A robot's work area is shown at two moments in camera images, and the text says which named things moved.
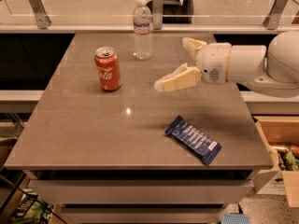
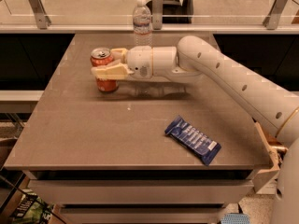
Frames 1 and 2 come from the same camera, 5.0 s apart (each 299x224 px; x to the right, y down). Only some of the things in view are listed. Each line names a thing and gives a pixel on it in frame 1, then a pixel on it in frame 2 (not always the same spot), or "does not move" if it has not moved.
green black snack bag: x=32 y=209 does not move
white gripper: x=214 y=63 to x=139 y=61
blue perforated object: x=235 y=218 does not move
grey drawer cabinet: x=94 y=139 does not move
